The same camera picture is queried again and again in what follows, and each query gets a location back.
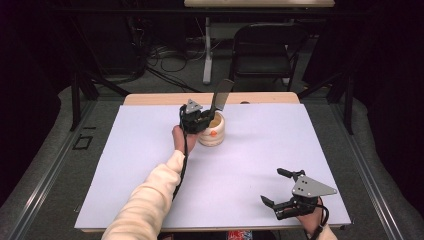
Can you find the black folding chair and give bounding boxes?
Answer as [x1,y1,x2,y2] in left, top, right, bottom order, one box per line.
[228,22,310,93]

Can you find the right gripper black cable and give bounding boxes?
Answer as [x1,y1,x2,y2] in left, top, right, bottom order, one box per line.
[307,203,331,240]

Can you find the aluminium floor rail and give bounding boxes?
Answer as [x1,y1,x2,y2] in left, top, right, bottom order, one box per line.
[329,100,407,240]
[3,99,98,240]

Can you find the person's left hand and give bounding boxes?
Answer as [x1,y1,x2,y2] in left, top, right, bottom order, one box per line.
[171,125,198,157]

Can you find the person's dark patterned clothing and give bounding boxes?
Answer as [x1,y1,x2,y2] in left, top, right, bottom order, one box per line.
[156,229,278,240]

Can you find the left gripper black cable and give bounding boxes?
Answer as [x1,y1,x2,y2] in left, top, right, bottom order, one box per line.
[171,105,190,202]

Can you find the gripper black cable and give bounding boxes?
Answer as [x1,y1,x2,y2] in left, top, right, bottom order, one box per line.
[307,203,331,240]
[171,105,190,202]

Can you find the wooden table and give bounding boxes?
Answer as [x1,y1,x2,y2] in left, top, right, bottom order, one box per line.
[80,91,345,234]

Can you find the white table mat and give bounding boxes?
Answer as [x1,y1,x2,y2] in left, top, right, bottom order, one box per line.
[73,102,352,231]

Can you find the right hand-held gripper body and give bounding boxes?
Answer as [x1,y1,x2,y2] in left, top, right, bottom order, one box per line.
[273,169,338,221]

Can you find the black horizontal frame bar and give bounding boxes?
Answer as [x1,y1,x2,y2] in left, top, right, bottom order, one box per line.
[49,7,371,18]

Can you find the person's right hand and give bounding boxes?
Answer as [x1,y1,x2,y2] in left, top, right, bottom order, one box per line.
[295,197,325,237]

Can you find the cream ribbed utensil holder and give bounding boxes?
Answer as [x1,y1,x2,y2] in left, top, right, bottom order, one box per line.
[197,110,226,148]

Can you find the floor cables bundle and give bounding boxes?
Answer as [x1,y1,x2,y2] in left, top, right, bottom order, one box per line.
[145,41,209,94]

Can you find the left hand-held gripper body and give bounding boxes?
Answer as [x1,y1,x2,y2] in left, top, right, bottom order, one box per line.
[179,98,210,135]

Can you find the white background table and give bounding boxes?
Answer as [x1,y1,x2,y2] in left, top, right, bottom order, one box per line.
[183,0,336,85]

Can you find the black metal stand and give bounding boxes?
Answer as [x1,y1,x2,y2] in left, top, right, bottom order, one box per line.
[297,70,356,136]
[67,69,132,132]

